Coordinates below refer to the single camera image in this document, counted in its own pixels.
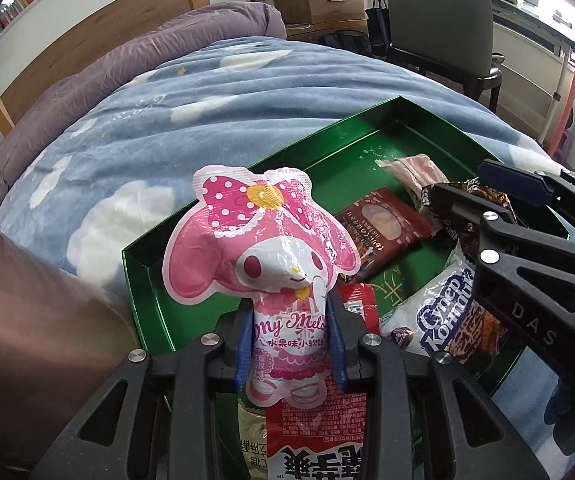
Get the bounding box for white desk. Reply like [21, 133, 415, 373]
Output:
[487, 0, 575, 151]

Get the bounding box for brown snack wrapper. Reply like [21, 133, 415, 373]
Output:
[417, 177, 518, 246]

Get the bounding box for beige candy packet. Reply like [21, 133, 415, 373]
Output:
[238, 392, 271, 480]

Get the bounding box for purple pillow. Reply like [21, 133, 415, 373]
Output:
[0, 1, 288, 221]

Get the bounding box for wooden headboard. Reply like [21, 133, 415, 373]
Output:
[0, 0, 211, 138]

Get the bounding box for grey office chair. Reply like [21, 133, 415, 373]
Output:
[367, 0, 505, 111]

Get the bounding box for dark red snack packet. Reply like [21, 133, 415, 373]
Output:
[335, 187, 441, 281]

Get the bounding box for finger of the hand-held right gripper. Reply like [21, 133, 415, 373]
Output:
[421, 183, 575, 286]
[477, 158, 575, 251]

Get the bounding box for red and white snack packet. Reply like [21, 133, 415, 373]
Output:
[266, 390, 368, 480]

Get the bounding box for pink cartoon character candy packet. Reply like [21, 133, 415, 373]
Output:
[162, 164, 359, 408]

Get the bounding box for blue cloud print blanket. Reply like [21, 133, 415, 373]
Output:
[0, 40, 575, 466]

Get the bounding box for dark tote bag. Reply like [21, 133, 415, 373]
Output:
[365, 0, 393, 58]

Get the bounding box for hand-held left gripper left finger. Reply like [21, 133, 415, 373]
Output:
[32, 305, 256, 480]

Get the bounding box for white and blue wafer packet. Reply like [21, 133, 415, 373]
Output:
[380, 240, 518, 366]

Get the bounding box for pink sausage packet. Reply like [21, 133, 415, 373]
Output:
[375, 154, 445, 196]

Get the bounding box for green shallow box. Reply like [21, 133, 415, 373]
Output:
[122, 95, 571, 480]

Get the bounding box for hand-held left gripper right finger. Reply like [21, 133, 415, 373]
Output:
[327, 287, 543, 480]

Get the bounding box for brown and black electric kettle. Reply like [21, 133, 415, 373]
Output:
[0, 205, 141, 461]

